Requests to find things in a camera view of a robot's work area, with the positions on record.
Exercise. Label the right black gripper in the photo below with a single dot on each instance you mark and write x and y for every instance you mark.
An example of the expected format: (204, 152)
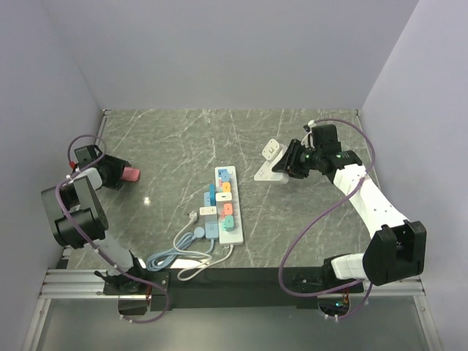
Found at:
(289, 163)

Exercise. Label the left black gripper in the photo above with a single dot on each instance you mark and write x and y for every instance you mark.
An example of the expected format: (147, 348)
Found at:
(118, 165)

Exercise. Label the pink square plug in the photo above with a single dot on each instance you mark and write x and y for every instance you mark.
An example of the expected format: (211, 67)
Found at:
(130, 174)

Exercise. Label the white square plug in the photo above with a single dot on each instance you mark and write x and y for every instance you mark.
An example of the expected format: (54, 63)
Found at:
(271, 150)

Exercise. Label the white triangular socket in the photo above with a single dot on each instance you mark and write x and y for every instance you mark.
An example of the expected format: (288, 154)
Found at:
(266, 174)

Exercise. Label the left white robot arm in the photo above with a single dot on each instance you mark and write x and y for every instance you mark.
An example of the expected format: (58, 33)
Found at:
(77, 218)

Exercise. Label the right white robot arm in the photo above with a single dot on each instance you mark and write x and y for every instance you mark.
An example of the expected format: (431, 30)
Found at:
(397, 245)

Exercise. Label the blue plug on strip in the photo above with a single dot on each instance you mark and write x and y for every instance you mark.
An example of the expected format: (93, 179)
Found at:
(224, 175)

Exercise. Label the yellow plug on strip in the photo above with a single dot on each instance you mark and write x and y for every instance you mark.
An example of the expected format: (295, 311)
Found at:
(226, 186)

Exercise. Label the coral plug on strip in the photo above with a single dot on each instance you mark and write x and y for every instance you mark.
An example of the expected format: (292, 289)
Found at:
(227, 209)

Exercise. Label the teal plug on strip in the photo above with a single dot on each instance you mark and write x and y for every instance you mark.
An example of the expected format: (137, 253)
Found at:
(228, 223)

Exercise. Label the white power strip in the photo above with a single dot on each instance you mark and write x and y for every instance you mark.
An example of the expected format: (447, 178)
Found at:
(235, 237)

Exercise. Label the white adapter on blue strip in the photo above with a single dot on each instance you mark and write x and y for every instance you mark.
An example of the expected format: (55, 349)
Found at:
(208, 210)

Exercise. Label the blue power strip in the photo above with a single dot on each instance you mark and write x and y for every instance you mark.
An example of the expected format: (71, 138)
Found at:
(211, 222)

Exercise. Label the black base bar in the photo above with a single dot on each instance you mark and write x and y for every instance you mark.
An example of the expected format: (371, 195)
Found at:
(213, 288)

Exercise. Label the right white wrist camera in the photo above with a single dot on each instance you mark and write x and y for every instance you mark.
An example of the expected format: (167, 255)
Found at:
(307, 139)

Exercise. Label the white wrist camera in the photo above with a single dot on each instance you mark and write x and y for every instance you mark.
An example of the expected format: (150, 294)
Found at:
(307, 139)
(76, 172)

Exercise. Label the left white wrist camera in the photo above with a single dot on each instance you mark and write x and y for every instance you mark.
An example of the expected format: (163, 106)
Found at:
(76, 172)

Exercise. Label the aluminium frame rail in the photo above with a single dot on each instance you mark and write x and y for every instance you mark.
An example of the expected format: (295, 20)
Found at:
(71, 284)

